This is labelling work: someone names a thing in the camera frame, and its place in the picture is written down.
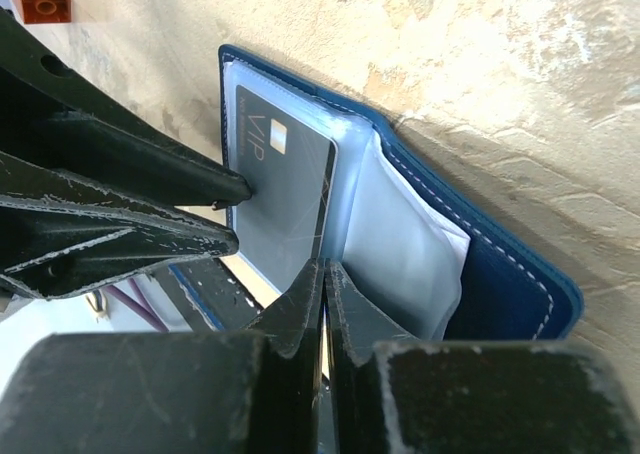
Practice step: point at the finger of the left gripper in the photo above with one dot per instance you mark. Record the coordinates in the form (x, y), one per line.
(63, 235)
(54, 118)

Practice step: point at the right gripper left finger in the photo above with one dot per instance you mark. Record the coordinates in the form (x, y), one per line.
(250, 390)

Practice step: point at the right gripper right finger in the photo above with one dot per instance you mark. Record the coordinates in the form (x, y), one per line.
(395, 393)

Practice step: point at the navy blue card holder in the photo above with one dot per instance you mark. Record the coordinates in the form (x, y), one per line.
(509, 292)

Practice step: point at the black VIP card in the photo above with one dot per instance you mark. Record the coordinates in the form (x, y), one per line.
(288, 160)

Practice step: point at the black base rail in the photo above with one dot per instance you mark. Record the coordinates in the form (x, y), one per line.
(223, 301)

